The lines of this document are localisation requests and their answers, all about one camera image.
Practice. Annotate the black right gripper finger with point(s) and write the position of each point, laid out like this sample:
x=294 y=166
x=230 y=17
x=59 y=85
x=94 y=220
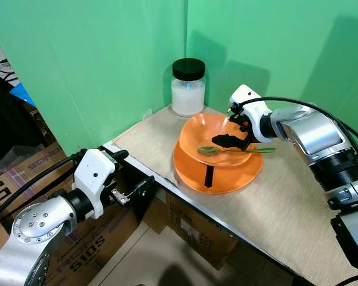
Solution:
x=235 y=118
x=227 y=140

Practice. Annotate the green spoon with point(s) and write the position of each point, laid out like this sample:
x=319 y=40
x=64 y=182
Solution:
x=209 y=151

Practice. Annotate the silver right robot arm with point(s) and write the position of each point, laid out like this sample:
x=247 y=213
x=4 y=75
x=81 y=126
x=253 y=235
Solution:
x=313 y=134

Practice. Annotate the orange bowl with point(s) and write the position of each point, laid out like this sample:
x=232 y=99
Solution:
x=198 y=132

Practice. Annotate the orange plate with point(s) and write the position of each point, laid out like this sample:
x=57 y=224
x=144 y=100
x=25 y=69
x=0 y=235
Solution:
x=232 y=177

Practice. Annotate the short black stick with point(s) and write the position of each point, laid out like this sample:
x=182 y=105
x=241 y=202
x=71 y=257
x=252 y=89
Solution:
x=209 y=177

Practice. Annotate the white jar with black lid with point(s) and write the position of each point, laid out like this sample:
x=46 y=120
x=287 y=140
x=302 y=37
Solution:
x=188 y=98

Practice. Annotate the plain brown cardboard box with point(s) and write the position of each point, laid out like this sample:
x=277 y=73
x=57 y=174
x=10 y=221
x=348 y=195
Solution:
x=197 y=229

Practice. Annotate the cardboard box printed 510S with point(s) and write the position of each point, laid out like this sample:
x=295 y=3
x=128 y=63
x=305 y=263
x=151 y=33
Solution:
x=98 y=247

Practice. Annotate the green backdrop screen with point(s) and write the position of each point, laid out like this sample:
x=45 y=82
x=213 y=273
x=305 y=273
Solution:
x=107 y=59

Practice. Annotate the black equipment pile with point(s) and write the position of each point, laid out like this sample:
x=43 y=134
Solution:
x=12 y=122

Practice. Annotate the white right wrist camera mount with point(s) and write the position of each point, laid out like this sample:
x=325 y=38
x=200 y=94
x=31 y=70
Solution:
x=254 y=107

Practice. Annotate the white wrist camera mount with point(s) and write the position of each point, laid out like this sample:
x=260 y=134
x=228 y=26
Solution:
x=94 y=176
x=254 y=107

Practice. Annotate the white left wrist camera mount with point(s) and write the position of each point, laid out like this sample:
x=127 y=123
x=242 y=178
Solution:
x=94 y=176

